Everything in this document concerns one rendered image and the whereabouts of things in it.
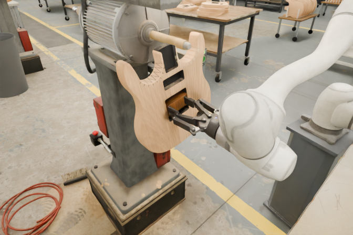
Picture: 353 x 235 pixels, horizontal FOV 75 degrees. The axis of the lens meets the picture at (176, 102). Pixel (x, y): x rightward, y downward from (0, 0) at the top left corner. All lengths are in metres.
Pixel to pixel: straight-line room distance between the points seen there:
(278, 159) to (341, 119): 0.79
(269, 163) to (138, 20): 0.66
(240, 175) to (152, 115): 1.39
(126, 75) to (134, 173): 0.94
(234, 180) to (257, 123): 1.56
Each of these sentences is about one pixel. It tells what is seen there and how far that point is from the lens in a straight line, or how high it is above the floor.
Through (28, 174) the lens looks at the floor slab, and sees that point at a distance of 2.32.
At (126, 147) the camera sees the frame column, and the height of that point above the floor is 0.60.
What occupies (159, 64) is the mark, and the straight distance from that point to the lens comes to 0.74.
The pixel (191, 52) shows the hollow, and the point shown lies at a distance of 0.83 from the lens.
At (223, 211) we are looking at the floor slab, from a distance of 1.81.
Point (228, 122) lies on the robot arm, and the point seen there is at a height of 1.22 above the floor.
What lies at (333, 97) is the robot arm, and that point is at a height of 0.93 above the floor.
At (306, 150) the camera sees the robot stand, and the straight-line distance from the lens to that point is 1.46.
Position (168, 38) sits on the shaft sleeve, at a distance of 0.84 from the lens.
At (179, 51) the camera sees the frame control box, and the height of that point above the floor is 1.12.
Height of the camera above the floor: 1.48
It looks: 31 degrees down
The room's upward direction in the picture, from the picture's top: straight up
